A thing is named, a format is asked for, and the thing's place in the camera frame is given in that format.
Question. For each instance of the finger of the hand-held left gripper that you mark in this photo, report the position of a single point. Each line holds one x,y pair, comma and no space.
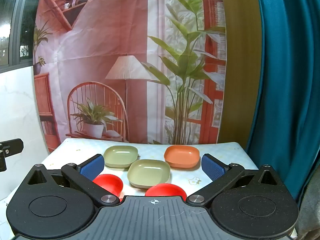
13,147

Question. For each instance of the orange square plate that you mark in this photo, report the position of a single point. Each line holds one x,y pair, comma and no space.
181,155

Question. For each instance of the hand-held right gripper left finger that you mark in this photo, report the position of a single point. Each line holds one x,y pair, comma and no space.
91,167

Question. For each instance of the teal curtain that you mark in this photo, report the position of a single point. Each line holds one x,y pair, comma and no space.
287,80

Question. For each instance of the dark framed window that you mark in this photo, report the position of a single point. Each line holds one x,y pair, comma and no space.
15,17

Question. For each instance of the red round bowl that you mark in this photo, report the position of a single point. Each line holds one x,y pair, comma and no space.
166,190
110,183

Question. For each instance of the printed room scene backdrop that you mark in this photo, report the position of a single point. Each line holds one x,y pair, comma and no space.
112,30

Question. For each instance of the green square plate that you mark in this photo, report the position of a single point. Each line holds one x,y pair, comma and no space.
120,156
147,173

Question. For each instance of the grey cloth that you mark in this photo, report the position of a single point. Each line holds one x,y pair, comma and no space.
310,205

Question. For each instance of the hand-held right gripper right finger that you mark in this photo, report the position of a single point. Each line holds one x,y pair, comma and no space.
212,167

